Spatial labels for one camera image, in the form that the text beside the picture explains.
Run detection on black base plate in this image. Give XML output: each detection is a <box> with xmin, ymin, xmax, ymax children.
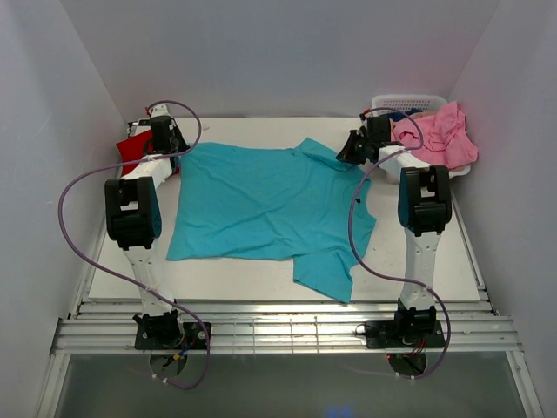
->
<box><xmin>133</xmin><ymin>321</ymin><xmax>212</xmax><ymax>351</ymax></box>
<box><xmin>362</xmin><ymin>320</ymin><xmax>446</xmax><ymax>349</ymax></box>

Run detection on folded red t shirt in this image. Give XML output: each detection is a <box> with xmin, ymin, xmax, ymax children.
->
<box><xmin>117</xmin><ymin>130</ymin><xmax>152</xmax><ymax>177</ymax></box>

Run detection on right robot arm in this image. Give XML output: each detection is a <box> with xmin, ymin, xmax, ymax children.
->
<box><xmin>337</xmin><ymin>111</ymin><xmax>453</xmax><ymax>350</ymax></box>

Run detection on pink t shirt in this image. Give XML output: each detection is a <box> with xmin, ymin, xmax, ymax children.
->
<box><xmin>412</xmin><ymin>101</ymin><xmax>479</xmax><ymax>171</ymax></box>

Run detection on white plastic basket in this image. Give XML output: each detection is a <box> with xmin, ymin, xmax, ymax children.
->
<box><xmin>372</xmin><ymin>94</ymin><xmax>472</xmax><ymax>178</ymax></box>

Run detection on dark blue garment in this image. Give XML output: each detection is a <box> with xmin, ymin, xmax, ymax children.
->
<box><xmin>386</xmin><ymin>112</ymin><xmax>406</xmax><ymax>122</ymax></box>

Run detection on aluminium rail frame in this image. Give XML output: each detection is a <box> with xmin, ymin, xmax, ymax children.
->
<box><xmin>50</xmin><ymin>173</ymin><xmax>523</xmax><ymax>358</ymax></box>

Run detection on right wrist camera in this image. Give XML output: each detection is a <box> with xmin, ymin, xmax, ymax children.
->
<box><xmin>359</xmin><ymin>109</ymin><xmax>382</xmax><ymax>121</ymax></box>

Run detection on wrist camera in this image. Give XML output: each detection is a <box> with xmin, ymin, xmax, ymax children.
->
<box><xmin>359</xmin><ymin>109</ymin><xmax>382</xmax><ymax>121</ymax></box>
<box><xmin>146</xmin><ymin>104</ymin><xmax>172</xmax><ymax>119</ymax></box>

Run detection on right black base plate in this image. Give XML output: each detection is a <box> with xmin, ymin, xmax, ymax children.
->
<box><xmin>362</xmin><ymin>320</ymin><xmax>446</xmax><ymax>349</ymax></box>

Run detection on teal t shirt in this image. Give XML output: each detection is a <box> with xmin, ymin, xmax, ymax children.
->
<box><xmin>167</xmin><ymin>138</ymin><xmax>376</xmax><ymax>303</ymax></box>

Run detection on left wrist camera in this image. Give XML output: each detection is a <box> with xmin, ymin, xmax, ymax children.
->
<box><xmin>146</xmin><ymin>104</ymin><xmax>172</xmax><ymax>119</ymax></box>

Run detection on beige garment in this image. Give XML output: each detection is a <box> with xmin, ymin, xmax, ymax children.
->
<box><xmin>410</xmin><ymin>111</ymin><xmax>436</xmax><ymax>119</ymax></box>

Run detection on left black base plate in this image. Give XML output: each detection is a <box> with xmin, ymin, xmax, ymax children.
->
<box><xmin>133</xmin><ymin>321</ymin><xmax>212</xmax><ymax>351</ymax></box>

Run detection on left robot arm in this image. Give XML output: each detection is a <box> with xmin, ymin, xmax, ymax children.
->
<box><xmin>104</xmin><ymin>105</ymin><xmax>189</xmax><ymax>348</ymax></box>

